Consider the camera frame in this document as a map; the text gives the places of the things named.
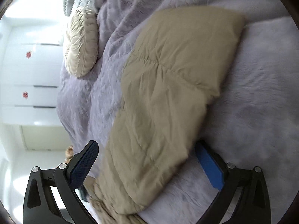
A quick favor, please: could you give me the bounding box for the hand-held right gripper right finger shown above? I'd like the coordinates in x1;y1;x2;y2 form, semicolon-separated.
195;141;272;224

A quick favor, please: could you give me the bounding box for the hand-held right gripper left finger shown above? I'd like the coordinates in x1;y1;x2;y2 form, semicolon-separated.
22;140;99;224

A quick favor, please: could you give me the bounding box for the beige puffer jacket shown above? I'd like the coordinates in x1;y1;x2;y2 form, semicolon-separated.
84;5;247;224

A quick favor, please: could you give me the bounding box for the striped beige garment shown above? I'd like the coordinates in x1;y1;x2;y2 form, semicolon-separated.
65;145;75;163

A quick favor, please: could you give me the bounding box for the dark green garment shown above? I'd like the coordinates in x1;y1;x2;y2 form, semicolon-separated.
78;185;88;202

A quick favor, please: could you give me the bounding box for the purple embossed blanket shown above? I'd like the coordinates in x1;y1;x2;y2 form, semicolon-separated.
56;0;299;224

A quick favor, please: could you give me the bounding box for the white wardrobe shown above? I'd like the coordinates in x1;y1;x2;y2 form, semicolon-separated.
0;26;70;150

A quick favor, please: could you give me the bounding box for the round beige pleated cushion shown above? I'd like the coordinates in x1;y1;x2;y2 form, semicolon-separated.
64;7;100;78

